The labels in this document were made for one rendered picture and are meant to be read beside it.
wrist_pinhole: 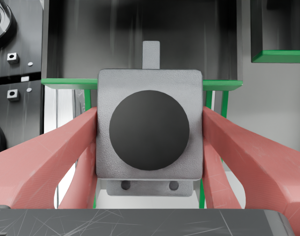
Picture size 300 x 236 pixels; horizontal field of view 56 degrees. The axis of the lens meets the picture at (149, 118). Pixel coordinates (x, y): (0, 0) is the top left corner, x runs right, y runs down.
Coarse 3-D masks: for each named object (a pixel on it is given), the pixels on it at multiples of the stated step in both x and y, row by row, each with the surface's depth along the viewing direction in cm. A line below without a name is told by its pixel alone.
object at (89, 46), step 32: (64, 0) 21; (96, 0) 21; (128, 0) 21; (160, 0) 21; (192, 0) 21; (224, 0) 21; (64, 32) 21; (96, 32) 21; (128, 32) 21; (160, 32) 21; (192, 32) 21; (224, 32) 21; (64, 64) 20; (96, 64) 20; (128, 64) 20; (160, 64) 20; (192, 64) 20; (224, 64) 20
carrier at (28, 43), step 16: (0, 0) 52; (16, 0) 57; (32, 0) 57; (0, 16) 52; (16, 16) 55; (32, 16) 55; (0, 32) 50; (16, 32) 53; (32, 32) 53; (0, 48) 51; (16, 48) 51; (32, 48) 51; (0, 64) 49; (16, 64) 49; (32, 64) 49; (0, 80) 49; (16, 80) 49
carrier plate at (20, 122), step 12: (12, 84) 47; (24, 84) 47; (36, 84) 47; (0, 96) 46; (24, 96) 46; (36, 96) 46; (0, 108) 45; (12, 108) 45; (24, 108) 45; (36, 108) 45; (0, 120) 44; (12, 120) 44; (24, 120) 44; (36, 120) 44; (12, 132) 43; (24, 132) 43; (36, 132) 43; (12, 144) 42
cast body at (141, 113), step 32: (128, 96) 11; (160, 96) 10; (192, 96) 11; (96, 128) 12; (128, 128) 10; (160, 128) 10; (192, 128) 11; (96, 160) 11; (128, 160) 10; (160, 160) 10; (192, 160) 11; (128, 192) 14; (160, 192) 14; (192, 192) 14
